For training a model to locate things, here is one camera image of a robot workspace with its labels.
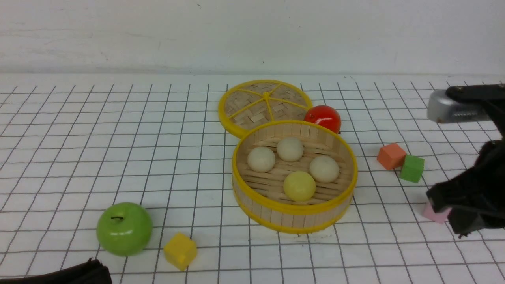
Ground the green foam cube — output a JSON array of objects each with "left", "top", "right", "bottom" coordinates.
[{"left": 399, "top": 155, "right": 425, "bottom": 183}]

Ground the bamboo steamer lid yellow rim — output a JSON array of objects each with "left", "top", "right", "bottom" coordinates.
[{"left": 217, "top": 80, "right": 313, "bottom": 138}]

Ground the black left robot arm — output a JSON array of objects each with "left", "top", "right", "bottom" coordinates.
[{"left": 0, "top": 258, "right": 112, "bottom": 284}]

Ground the yellow foam cube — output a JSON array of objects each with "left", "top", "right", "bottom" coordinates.
[{"left": 163, "top": 232, "right": 197, "bottom": 271}]

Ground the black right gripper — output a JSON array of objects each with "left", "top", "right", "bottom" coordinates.
[{"left": 426, "top": 83, "right": 505, "bottom": 237}]

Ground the beige bun front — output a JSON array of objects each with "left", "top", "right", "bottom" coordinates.
[{"left": 309, "top": 156, "right": 340, "bottom": 183}]

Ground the cream white bun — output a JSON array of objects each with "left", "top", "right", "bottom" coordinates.
[{"left": 247, "top": 147, "right": 276, "bottom": 173}]

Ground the bamboo steamer tray yellow rim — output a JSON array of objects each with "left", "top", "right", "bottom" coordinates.
[{"left": 231, "top": 120, "right": 358, "bottom": 234}]

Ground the pale yellow bun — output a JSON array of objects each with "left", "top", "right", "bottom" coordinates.
[{"left": 283, "top": 171, "right": 316, "bottom": 202}]

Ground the red plastic tomato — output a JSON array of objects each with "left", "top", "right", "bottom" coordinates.
[{"left": 304, "top": 105, "right": 342, "bottom": 134}]

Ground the orange foam cube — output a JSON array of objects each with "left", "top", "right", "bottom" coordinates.
[{"left": 376, "top": 143, "right": 406, "bottom": 170}]

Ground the green plastic apple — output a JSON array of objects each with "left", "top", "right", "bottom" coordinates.
[{"left": 96, "top": 202, "right": 153, "bottom": 257}]

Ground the beige bun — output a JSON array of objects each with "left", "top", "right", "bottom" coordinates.
[
  {"left": 276, "top": 137, "right": 304, "bottom": 162},
  {"left": 309, "top": 156, "right": 340, "bottom": 183}
]

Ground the pink foam cube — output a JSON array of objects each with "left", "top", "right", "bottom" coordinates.
[{"left": 422, "top": 201, "right": 452, "bottom": 224}]

